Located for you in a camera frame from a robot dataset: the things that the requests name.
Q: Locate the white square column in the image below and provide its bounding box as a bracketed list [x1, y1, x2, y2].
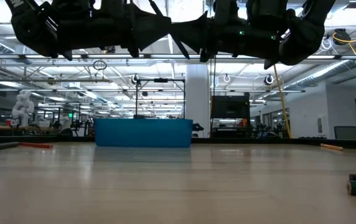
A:
[185, 63, 212, 138]

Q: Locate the blue plastic tray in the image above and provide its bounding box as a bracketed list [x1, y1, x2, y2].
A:
[93, 118, 194, 148]

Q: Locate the orange pencil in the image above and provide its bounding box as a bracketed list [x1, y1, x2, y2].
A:
[320, 142, 345, 152]

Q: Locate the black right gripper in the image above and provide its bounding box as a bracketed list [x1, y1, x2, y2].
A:
[170, 0, 291, 71]

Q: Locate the yellow hanging cable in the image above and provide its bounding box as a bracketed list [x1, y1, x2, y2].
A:
[272, 63, 292, 139]

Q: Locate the black screen on stand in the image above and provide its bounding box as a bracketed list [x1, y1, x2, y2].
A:
[210, 95, 251, 138]

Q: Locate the black frame rig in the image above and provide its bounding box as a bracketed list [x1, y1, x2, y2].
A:
[134, 78, 186, 120]

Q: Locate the red pencil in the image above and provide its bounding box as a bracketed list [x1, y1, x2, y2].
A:
[18, 142, 54, 149]

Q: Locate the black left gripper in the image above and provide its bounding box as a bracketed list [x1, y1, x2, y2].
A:
[52, 0, 172, 62]

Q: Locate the black aluminium table frame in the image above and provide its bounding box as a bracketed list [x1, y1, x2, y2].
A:
[0, 135, 356, 151]

